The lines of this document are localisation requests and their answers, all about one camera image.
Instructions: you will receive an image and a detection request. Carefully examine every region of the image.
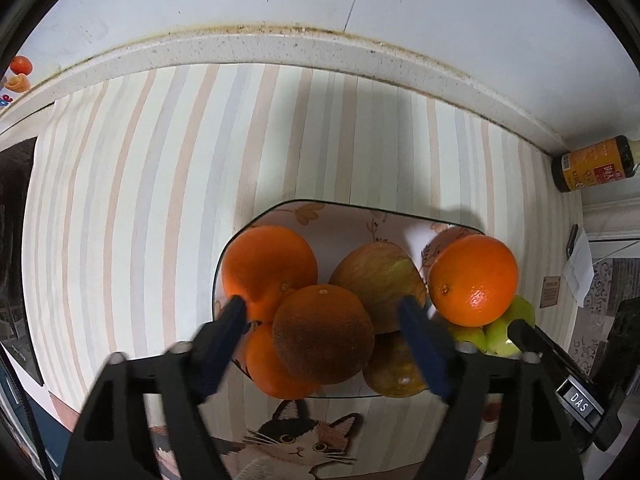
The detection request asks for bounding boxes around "green apple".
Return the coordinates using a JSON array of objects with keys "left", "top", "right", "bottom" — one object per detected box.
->
[
  {"left": 485, "top": 296, "right": 536, "bottom": 357},
  {"left": 447, "top": 324, "right": 488, "bottom": 353}
]

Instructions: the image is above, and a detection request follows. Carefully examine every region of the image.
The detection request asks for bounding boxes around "patterned oval ceramic plate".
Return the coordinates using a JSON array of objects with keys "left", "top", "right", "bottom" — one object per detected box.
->
[{"left": 211, "top": 199, "right": 488, "bottom": 401}]

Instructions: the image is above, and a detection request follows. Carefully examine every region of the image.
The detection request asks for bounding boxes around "white folded paper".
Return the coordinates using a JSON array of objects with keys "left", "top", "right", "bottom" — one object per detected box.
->
[{"left": 561, "top": 232, "right": 596, "bottom": 307}]

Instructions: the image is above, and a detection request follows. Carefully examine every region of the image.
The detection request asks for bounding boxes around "brownish dull orange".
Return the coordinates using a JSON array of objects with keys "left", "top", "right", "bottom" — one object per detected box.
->
[{"left": 272, "top": 284, "right": 376, "bottom": 386}]

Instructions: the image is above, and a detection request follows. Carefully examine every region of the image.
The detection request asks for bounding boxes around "black gas stove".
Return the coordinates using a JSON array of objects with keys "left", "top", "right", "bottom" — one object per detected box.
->
[{"left": 0, "top": 136, "right": 46, "bottom": 387}]

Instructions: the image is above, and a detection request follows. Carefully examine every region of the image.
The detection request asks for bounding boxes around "dark red apple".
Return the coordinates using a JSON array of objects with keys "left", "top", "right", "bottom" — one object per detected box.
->
[{"left": 362, "top": 332, "right": 431, "bottom": 399}]

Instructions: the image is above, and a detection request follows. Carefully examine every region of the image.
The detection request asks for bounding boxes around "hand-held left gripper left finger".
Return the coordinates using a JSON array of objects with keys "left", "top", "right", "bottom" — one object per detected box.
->
[{"left": 62, "top": 296, "right": 248, "bottom": 480}]

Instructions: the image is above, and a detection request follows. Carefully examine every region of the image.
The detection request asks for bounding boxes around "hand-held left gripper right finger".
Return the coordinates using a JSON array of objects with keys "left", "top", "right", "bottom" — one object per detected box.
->
[{"left": 397, "top": 296, "right": 586, "bottom": 480}]

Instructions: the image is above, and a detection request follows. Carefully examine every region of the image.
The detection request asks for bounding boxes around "small bright orange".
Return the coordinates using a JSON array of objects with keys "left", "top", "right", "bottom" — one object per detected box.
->
[
  {"left": 221, "top": 225, "right": 319, "bottom": 323},
  {"left": 245, "top": 322, "right": 321, "bottom": 400}
]

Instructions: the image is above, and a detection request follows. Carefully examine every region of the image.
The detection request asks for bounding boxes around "colourful wall sticker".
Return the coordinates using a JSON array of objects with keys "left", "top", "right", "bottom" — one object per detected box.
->
[{"left": 0, "top": 55, "right": 35, "bottom": 108}]

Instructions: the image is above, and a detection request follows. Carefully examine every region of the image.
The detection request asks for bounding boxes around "dark sauce bottle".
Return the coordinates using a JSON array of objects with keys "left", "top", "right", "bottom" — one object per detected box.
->
[{"left": 551, "top": 135, "right": 640, "bottom": 193}]

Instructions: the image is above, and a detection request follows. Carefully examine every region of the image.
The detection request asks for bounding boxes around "light brown apple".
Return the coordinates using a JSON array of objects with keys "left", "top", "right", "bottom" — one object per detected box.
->
[{"left": 328, "top": 241, "right": 427, "bottom": 335}]

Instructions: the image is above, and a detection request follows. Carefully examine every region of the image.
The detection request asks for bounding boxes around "large bright orange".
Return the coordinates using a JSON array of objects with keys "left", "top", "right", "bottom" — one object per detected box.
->
[{"left": 427, "top": 234, "right": 519, "bottom": 327}]

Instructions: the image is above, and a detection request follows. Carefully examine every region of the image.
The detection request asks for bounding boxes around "small brown square coaster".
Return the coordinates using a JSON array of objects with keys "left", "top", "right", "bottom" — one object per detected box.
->
[{"left": 541, "top": 276, "right": 561, "bottom": 307}]

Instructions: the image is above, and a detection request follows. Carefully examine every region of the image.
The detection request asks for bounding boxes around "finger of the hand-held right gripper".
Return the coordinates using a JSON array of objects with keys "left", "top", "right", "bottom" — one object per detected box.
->
[{"left": 507, "top": 321, "right": 576, "bottom": 378}]

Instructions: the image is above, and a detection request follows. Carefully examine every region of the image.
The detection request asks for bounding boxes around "striped cat print mat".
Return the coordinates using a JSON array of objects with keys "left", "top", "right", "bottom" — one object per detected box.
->
[{"left": 22, "top": 62, "right": 586, "bottom": 480}]

